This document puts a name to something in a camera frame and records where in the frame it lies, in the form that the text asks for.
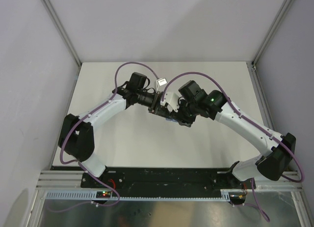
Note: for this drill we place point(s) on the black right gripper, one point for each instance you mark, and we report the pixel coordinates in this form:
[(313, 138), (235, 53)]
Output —
[(178, 116)]

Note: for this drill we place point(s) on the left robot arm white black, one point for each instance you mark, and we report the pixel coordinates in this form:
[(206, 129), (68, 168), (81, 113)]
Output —
[(77, 133)]

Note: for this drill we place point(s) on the aluminium frame post right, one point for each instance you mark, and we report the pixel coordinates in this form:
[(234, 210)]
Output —
[(280, 16)]

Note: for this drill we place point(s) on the blue weekly pill organizer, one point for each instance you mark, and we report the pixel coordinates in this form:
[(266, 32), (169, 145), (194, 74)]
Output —
[(171, 120)]

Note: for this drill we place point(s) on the aluminium frame post left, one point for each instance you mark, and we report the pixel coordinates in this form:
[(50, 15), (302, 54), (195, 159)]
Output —
[(61, 30)]

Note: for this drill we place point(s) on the aluminium frame post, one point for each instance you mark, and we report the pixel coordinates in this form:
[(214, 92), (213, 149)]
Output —
[(61, 30), (280, 16)]

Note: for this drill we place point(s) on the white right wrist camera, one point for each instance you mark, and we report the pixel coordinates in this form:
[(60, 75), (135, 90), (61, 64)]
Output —
[(170, 101)]

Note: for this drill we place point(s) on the small electronics board with leds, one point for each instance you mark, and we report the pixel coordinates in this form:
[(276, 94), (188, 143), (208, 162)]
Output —
[(103, 194)]

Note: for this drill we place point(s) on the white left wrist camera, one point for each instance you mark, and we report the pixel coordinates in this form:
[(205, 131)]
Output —
[(160, 82)]

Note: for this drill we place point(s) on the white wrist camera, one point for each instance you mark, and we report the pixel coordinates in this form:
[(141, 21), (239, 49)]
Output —
[(170, 101), (160, 82)]

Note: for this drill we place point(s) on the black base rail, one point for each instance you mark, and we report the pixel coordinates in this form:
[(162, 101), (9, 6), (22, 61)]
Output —
[(167, 182)]

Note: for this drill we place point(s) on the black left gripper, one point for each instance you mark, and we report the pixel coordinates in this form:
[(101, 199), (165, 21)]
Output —
[(156, 108)]

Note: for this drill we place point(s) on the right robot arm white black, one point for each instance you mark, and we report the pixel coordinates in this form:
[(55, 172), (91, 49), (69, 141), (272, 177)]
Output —
[(276, 150)]

